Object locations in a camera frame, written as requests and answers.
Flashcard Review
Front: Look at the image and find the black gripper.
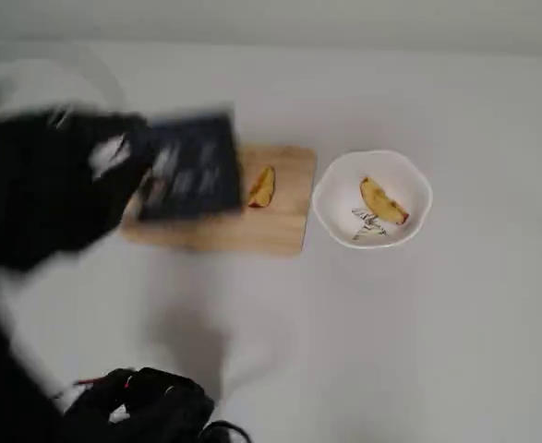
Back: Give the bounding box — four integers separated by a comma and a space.
69, 109, 157, 218

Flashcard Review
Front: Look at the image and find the apple slice with red skin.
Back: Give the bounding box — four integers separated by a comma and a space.
247, 165, 276, 209
359, 176, 410, 226

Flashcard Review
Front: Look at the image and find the wooden cutting board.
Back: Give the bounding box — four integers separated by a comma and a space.
120, 145, 319, 257

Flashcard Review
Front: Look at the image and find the white bowl with printed pattern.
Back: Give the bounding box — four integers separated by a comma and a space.
311, 150, 434, 250

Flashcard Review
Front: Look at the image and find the dark camera circuit board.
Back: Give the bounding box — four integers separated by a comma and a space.
136, 106, 245, 224

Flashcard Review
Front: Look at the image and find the black cable at arm base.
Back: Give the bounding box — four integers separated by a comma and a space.
199, 419, 253, 443

